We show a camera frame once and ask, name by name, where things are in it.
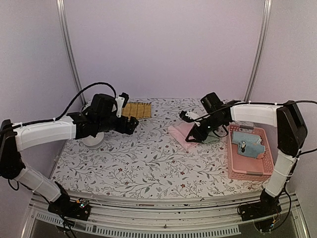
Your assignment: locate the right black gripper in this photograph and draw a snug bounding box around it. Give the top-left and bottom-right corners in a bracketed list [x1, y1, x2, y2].
[186, 114, 226, 142]

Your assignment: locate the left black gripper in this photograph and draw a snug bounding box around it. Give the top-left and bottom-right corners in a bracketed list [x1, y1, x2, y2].
[98, 115, 139, 135]

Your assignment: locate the pink towel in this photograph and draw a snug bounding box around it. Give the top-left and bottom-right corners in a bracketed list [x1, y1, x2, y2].
[168, 122, 198, 151]

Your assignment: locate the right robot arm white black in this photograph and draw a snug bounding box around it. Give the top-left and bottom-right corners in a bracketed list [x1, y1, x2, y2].
[179, 92, 308, 216]

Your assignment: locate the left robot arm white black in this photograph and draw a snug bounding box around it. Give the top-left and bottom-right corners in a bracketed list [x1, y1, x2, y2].
[0, 93, 139, 215]

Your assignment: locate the light green towel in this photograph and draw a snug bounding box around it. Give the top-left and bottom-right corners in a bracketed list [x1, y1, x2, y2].
[202, 134, 220, 144]

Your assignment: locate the woven bamboo tray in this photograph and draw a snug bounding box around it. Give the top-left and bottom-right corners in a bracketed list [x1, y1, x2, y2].
[122, 102, 152, 119]

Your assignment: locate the white ceramic bowl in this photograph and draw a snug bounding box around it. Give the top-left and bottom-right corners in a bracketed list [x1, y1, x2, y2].
[82, 132, 105, 149]

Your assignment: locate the pink plastic basket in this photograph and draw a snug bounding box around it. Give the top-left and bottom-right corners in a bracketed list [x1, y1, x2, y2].
[227, 124, 274, 181]

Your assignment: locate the blue rolled towel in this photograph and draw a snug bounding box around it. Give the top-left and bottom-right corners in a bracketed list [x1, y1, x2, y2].
[231, 131, 265, 159]

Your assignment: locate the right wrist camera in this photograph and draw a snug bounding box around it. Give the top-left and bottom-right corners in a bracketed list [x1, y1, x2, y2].
[179, 111, 200, 126]

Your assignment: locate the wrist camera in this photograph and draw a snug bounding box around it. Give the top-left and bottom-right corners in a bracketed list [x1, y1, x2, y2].
[115, 92, 129, 118]
[179, 111, 200, 126]

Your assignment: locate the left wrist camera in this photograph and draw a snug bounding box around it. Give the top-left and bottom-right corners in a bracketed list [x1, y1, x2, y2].
[115, 92, 129, 118]

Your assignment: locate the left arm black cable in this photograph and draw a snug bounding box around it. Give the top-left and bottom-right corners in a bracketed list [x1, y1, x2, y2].
[53, 82, 117, 122]

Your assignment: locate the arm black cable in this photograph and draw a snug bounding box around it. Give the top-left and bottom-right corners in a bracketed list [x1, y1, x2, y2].
[53, 82, 117, 122]
[195, 100, 317, 124]

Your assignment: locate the aluminium front rail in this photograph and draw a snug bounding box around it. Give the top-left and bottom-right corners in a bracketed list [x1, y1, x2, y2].
[21, 192, 310, 238]

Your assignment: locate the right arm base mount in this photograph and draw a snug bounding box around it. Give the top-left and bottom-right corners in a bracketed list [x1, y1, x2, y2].
[237, 201, 282, 221]

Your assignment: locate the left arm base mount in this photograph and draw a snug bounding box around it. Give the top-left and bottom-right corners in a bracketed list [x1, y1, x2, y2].
[48, 196, 91, 221]

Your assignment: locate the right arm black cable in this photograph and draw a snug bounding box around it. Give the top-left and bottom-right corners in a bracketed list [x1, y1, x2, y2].
[195, 100, 317, 124]

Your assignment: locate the left aluminium frame post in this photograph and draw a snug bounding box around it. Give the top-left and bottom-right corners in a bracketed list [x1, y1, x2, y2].
[56, 0, 83, 92]

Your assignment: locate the aluminium frame post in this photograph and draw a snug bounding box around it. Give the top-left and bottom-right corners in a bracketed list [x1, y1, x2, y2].
[56, 0, 83, 92]
[244, 0, 272, 101]

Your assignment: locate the right aluminium frame post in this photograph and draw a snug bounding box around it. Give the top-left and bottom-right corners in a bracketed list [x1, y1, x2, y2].
[244, 0, 272, 101]

